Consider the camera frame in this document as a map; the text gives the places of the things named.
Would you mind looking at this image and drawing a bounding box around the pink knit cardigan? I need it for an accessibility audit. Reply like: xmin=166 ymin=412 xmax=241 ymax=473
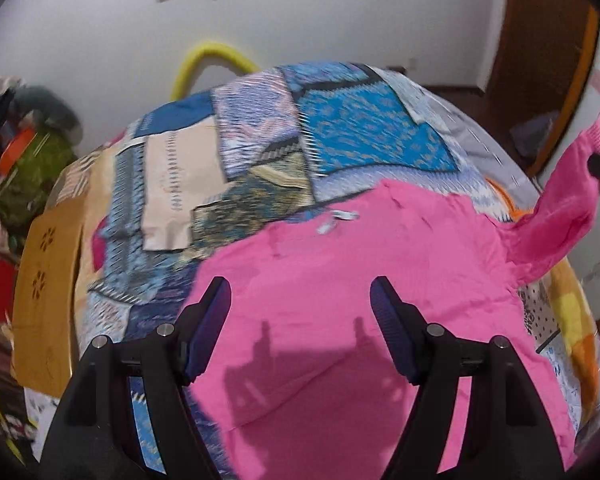
xmin=188 ymin=122 xmax=600 ymax=479

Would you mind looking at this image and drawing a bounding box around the grey striped bed sheet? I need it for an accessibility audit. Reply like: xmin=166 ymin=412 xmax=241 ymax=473
xmin=372 ymin=66 xmax=539 ymax=209

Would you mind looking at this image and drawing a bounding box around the orange yellow fleece blanket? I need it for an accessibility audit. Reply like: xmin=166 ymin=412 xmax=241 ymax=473
xmin=484 ymin=176 xmax=600 ymax=426

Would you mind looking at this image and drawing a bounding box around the wooden lap desk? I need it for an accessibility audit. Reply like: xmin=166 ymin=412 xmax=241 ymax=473
xmin=12 ymin=197 xmax=84 ymax=398

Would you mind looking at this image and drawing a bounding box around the brown wooden door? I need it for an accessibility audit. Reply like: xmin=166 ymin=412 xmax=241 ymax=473
xmin=486 ymin=0 xmax=595 ymax=176

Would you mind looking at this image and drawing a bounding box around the red box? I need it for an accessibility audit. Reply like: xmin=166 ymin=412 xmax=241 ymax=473
xmin=0 ymin=259 xmax=17 ymax=324

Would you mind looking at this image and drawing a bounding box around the green storage bag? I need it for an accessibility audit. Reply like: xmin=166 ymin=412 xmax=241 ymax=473
xmin=0 ymin=128 xmax=76 ymax=230

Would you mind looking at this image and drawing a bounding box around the patchwork patterned bed cover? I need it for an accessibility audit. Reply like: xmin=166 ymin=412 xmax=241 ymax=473
xmin=74 ymin=60 xmax=581 ymax=476

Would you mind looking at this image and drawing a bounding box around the orange box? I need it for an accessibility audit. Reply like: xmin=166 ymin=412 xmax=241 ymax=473
xmin=0 ymin=127 xmax=35 ymax=177

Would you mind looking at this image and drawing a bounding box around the yellow foam tube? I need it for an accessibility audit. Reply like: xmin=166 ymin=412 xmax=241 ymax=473
xmin=170 ymin=41 xmax=261 ymax=101

